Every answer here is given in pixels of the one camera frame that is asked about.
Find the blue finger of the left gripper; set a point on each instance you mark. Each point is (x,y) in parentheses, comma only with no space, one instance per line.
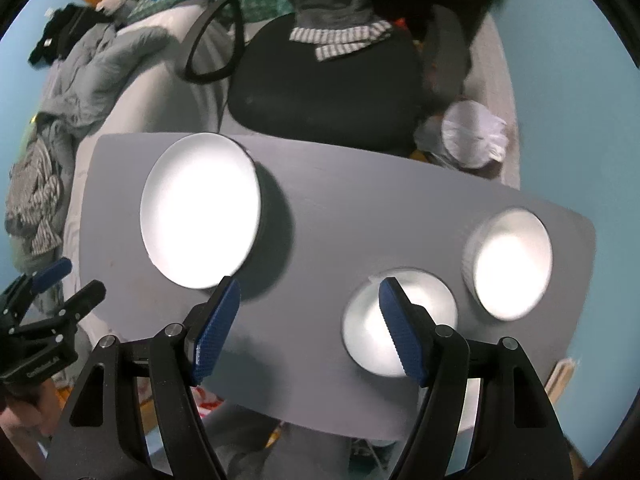
(75,304)
(50,273)

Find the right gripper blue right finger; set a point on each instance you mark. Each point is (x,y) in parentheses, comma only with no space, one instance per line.
(411,329)

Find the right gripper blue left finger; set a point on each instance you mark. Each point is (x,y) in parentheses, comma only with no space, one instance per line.
(208,326)

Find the white ribbed bowl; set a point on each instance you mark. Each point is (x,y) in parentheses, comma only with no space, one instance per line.
(507,263)

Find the large white plate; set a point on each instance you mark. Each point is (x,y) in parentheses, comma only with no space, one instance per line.
(200,210)

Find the person's left hand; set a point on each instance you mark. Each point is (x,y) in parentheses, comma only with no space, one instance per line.
(21,420)

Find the large white bowl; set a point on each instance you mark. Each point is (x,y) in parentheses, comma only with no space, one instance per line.
(376,331)

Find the wooden board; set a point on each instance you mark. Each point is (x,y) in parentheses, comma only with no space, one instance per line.
(559,379)

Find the white plastic bag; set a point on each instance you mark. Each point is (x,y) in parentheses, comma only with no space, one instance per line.
(466,137)

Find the grey duvet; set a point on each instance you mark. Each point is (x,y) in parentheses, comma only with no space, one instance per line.
(84,92)

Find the black office chair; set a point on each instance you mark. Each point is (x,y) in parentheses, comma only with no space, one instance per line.
(369,100)

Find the grey striped garment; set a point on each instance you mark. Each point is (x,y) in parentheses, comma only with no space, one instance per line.
(337,28)

